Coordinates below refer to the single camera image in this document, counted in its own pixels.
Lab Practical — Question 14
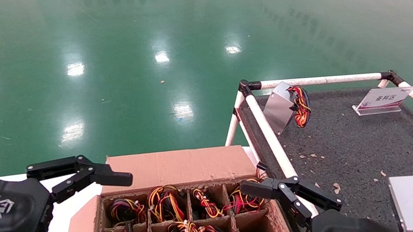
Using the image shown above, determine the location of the brown cardboard divider box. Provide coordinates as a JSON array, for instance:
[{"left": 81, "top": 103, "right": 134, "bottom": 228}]
[{"left": 68, "top": 126, "right": 321, "bottom": 232}]

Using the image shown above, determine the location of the thin white brace pipe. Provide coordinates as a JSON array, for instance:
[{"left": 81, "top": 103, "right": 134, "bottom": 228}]
[{"left": 231, "top": 117, "right": 267, "bottom": 168}]

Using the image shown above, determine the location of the black pipe corner connector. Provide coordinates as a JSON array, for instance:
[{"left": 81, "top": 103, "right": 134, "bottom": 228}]
[
  {"left": 237, "top": 79, "right": 263, "bottom": 100},
  {"left": 379, "top": 68, "right": 406, "bottom": 88}
]

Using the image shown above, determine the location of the clear acrylic sign holder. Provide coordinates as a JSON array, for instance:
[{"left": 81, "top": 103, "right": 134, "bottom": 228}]
[{"left": 351, "top": 79, "right": 413, "bottom": 122}]

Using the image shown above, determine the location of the power supply with looped wires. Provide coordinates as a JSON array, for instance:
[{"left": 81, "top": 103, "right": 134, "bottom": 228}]
[{"left": 226, "top": 166, "right": 276, "bottom": 219}]

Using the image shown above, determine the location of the power supply with purple wires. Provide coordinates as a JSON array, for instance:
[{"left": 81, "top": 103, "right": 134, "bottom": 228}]
[{"left": 107, "top": 197, "right": 149, "bottom": 228}]

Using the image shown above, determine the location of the long white frame pipe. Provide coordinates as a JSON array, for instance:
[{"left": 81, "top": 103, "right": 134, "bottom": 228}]
[{"left": 233, "top": 94, "right": 333, "bottom": 219}]

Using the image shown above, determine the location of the power supply with red-yellow wires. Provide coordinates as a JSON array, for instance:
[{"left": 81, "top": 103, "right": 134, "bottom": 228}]
[{"left": 189, "top": 188, "right": 226, "bottom": 221}]

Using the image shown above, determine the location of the power supply with yellow wires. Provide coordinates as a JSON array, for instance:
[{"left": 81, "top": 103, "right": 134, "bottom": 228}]
[{"left": 144, "top": 183, "right": 190, "bottom": 227}]

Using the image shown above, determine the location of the white frame leg pipe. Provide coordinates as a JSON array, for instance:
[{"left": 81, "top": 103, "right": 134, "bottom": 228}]
[{"left": 225, "top": 91, "right": 246, "bottom": 148}]

